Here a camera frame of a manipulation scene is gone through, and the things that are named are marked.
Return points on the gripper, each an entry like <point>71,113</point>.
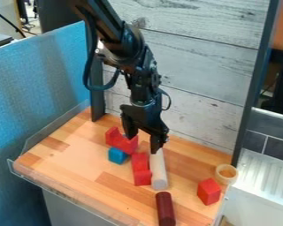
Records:
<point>146,116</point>

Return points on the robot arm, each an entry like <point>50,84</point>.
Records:
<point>124,44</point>

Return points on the white cylinder block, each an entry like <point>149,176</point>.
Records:
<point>158,170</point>

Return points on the dark red cylinder block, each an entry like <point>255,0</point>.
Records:
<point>166,209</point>

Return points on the red pentagon block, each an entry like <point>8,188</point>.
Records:
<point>209,191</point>

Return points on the red arch block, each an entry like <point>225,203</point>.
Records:
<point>120,141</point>

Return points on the blue cube block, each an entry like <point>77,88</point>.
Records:
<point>117,156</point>

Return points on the red rectangular block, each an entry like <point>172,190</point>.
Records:
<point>141,170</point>

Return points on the white toy sink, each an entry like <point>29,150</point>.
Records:
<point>262,188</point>

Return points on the dark grey frame post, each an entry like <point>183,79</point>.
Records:
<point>255,79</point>
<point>96,97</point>

